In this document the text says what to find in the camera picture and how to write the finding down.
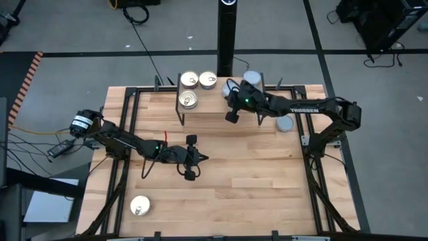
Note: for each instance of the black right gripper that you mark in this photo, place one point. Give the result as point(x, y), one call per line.
point(254, 100)

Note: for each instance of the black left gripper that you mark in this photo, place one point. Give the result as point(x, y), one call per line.
point(191, 140)

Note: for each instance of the blue red label can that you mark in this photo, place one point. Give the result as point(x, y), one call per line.
point(207, 79)
point(140, 205)
point(189, 79)
point(188, 99)

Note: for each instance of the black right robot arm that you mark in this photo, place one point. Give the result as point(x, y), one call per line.
point(311, 109)

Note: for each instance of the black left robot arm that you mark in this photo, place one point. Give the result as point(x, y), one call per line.
point(117, 140)

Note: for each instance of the black tower fan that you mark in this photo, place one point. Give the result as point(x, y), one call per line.
point(227, 37)

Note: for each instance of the black power adapter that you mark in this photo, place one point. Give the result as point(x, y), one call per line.
point(61, 148)

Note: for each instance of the white board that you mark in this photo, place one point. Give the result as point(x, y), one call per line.
point(50, 201)

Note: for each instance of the black equipment cart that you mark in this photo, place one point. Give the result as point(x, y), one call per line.
point(381, 20)

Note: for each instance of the orange black hazard tape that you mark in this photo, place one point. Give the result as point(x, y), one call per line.
point(25, 87)

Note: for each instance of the dark side table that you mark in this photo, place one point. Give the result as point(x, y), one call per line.
point(13, 207)

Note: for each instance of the wooden shelf black frame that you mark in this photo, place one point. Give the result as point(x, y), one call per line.
point(214, 103)

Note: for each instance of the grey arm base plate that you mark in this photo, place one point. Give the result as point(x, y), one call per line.
point(306, 140)

